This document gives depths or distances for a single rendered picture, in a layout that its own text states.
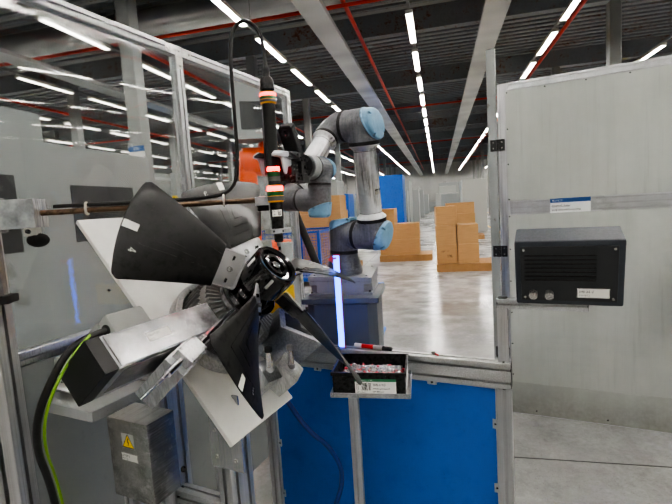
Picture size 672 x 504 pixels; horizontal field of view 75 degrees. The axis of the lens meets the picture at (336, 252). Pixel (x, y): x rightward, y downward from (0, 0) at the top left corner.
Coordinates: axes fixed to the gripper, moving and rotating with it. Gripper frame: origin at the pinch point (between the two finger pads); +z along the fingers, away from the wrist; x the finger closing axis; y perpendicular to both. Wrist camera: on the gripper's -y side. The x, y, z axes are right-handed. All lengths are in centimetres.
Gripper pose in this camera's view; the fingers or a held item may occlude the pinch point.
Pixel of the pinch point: (265, 153)
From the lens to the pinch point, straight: 117.6
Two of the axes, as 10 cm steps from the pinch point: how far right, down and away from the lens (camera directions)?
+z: -4.3, 1.1, -8.9
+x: -9.0, 0.1, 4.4
